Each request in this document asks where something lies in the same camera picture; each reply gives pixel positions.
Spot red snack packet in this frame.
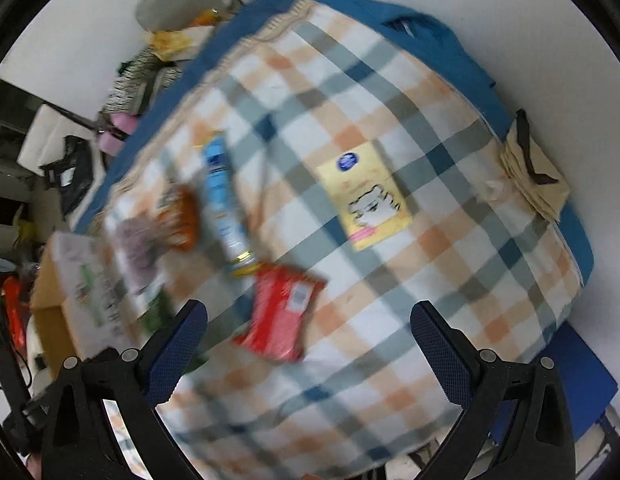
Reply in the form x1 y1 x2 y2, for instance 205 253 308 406
233 263 326 362

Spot green knitted cloth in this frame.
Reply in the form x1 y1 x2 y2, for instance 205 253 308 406
139 288 174 334

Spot blue tube package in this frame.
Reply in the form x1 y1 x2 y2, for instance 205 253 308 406
201 132 260 278

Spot orange snack packet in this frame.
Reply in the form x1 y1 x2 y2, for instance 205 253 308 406
156 183 199 252

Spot black plastic bag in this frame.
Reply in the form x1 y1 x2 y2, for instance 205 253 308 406
40 136 94 216

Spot grey chair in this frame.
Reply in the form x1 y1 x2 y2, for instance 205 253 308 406
135 0 241 32

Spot white chair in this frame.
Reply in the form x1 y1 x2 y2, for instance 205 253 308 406
17 104 97 177

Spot pink suitcase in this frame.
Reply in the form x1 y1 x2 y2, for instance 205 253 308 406
95 112 138 157

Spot red plastic bag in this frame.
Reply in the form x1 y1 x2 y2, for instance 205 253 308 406
2 275 26 352

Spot patterned black white bag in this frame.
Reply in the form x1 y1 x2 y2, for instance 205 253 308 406
102 47 183 116

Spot cardboard box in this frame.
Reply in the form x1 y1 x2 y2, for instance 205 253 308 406
31 231 135 376

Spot yellow Vinda tissue pack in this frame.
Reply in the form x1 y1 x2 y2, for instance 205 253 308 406
316 142 413 252

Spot yellow bread bag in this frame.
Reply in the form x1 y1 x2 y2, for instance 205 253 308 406
146 26 214 62

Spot plaid checkered blanket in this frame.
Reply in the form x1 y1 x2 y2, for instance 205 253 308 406
101 0 584 480

